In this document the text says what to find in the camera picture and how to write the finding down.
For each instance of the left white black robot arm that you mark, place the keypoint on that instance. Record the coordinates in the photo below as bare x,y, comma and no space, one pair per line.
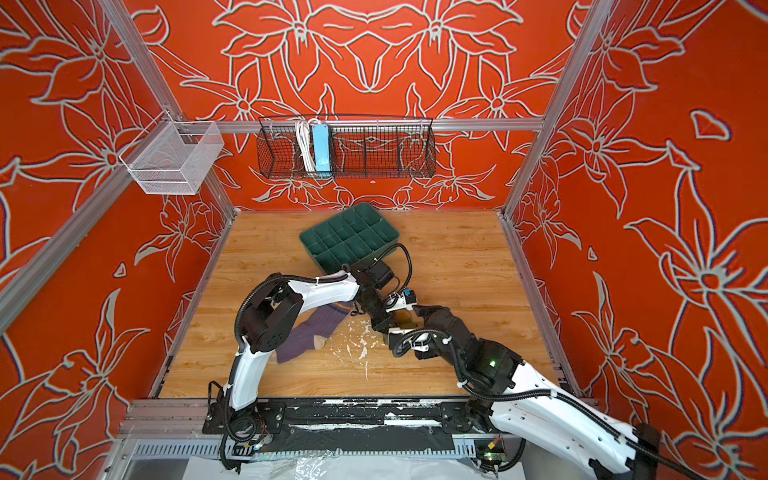
264,322

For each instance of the green compartment tray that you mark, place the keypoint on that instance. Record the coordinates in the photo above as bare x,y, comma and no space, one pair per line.
359,234

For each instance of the purple striped sock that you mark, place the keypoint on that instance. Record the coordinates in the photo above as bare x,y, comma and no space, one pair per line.
314,332

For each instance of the green striped sock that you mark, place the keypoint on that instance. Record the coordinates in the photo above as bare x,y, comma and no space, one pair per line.
405,319

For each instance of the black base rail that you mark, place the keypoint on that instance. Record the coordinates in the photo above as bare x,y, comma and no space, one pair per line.
409,426

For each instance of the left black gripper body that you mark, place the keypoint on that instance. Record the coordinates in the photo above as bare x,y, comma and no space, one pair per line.
375,308

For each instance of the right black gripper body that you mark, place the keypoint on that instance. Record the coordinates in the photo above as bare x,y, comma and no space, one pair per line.
460,366

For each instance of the light blue box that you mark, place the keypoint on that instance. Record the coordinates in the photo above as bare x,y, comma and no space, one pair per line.
321,145

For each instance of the black wire basket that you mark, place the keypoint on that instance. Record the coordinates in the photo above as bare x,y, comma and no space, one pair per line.
360,147

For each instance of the clear acrylic box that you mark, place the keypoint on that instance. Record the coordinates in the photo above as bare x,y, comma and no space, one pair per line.
174,158

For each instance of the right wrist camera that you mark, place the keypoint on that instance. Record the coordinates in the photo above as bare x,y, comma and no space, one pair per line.
427,344

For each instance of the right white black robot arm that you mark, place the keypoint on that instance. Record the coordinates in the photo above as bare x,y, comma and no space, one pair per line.
516,399

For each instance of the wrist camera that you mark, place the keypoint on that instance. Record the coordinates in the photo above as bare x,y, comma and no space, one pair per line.
402,300
427,344

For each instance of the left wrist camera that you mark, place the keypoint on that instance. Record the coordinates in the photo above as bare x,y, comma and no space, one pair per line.
402,300

